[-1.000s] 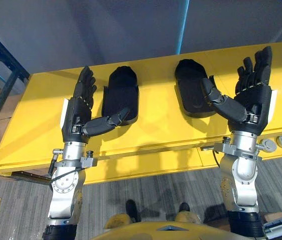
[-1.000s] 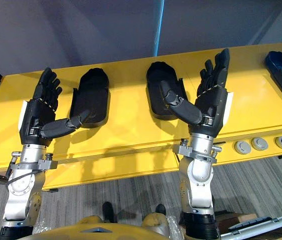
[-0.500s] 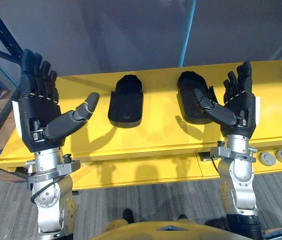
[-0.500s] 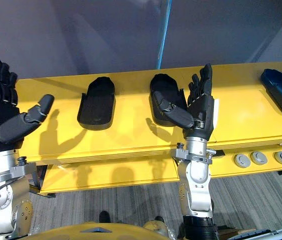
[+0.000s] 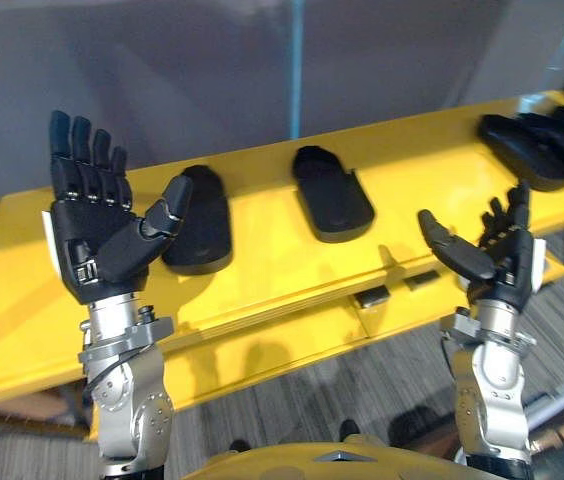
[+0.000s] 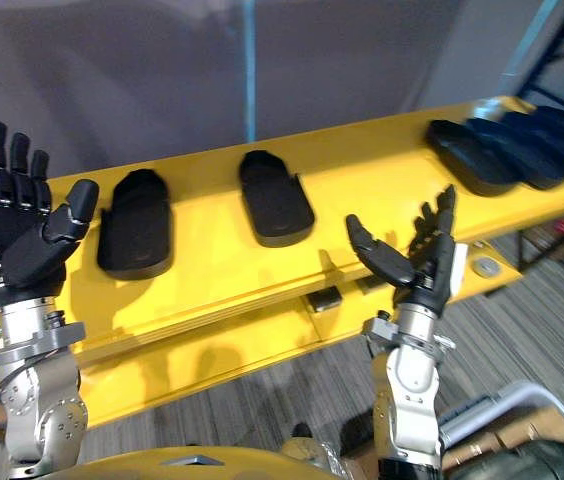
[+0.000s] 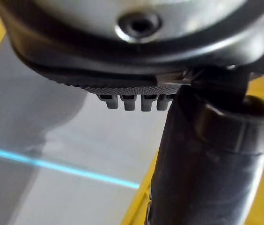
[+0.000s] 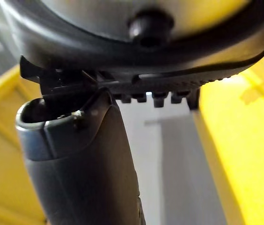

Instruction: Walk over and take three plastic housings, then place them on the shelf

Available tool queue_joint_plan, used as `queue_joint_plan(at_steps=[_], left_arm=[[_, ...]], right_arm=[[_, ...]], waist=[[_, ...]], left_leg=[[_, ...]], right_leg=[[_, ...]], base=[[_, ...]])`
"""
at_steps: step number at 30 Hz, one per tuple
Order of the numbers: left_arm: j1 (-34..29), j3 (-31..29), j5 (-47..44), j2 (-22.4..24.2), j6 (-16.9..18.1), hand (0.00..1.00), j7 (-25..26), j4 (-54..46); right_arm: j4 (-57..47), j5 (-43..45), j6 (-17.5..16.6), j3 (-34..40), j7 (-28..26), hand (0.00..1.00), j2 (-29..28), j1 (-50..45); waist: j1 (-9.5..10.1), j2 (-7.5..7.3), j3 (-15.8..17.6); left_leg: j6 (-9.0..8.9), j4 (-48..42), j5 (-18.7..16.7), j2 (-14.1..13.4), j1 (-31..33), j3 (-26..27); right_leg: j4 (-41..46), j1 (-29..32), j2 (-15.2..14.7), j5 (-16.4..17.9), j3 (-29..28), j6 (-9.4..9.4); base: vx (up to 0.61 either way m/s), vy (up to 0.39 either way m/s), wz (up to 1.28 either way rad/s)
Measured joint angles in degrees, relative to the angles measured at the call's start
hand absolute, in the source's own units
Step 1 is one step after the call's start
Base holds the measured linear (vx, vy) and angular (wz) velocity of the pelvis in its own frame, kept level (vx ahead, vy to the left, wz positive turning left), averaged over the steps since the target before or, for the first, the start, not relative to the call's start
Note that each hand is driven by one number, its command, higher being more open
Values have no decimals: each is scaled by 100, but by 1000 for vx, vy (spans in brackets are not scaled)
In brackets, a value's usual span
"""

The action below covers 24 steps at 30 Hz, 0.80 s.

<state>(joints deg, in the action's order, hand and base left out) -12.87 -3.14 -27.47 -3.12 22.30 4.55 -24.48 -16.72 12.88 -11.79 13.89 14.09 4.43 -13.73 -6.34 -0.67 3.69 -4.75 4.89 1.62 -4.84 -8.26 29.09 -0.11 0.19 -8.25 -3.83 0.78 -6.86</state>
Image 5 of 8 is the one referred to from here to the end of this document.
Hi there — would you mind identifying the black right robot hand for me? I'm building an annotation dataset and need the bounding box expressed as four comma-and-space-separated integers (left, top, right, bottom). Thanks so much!
417, 182, 547, 314

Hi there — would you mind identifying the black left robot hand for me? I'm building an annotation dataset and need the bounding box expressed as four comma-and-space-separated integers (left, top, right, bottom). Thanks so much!
41, 109, 196, 305

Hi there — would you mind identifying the yellow metal shelf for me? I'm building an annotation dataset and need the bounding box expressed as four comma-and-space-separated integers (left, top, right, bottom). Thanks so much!
0, 89, 564, 441

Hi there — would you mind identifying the dark right robot foot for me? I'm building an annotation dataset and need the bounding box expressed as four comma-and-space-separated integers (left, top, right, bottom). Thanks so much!
339, 418, 361, 444

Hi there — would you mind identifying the yellow robot torso cover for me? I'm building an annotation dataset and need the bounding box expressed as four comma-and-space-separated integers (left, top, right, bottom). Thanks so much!
181, 433, 508, 480

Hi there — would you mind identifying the teal vertical pole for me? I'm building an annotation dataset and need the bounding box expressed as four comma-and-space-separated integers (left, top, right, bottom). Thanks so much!
289, 0, 306, 140

